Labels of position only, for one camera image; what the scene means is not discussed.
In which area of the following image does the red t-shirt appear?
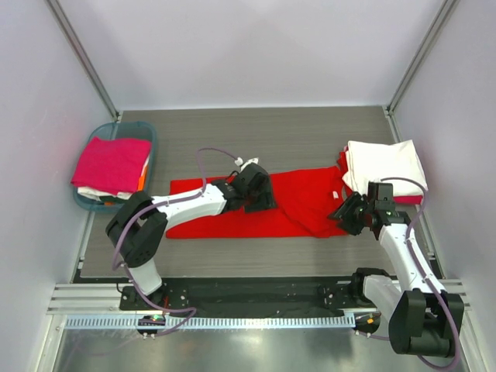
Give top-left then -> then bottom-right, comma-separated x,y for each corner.
337,146 -> 352,196
166,166 -> 347,239

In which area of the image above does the folded pink t-shirt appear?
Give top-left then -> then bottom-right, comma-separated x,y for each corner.
71,136 -> 152,195

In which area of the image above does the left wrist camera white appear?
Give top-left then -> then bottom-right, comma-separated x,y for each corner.
234,157 -> 260,173

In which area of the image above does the left aluminium frame post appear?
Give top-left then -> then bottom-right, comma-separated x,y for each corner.
45,0 -> 119,122

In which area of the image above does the folded magenta t-shirt in stack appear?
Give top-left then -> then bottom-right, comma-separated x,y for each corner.
394,195 -> 423,205

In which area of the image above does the orange t-shirt in basket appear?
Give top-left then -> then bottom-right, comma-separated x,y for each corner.
136,167 -> 148,191

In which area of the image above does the right aluminium frame post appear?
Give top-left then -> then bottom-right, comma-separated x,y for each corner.
384,0 -> 460,116

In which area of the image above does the folded white t-shirt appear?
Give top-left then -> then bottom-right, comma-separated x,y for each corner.
343,140 -> 428,197

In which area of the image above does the slotted cable duct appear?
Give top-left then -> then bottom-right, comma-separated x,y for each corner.
65,313 -> 355,330

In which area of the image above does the aluminium frame post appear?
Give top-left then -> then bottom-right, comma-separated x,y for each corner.
45,0 -> 119,122
384,0 -> 460,116

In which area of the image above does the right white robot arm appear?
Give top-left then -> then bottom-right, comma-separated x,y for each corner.
329,177 -> 464,358

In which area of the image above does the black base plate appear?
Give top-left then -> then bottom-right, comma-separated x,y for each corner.
118,275 -> 396,315

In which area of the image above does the folded red t-shirt in stack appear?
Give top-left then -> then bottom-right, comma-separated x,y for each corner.
337,146 -> 352,196

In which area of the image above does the teal plastic laundry basket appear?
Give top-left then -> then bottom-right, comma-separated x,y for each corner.
71,121 -> 157,212

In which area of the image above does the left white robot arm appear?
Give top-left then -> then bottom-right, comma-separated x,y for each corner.
105,158 -> 276,297

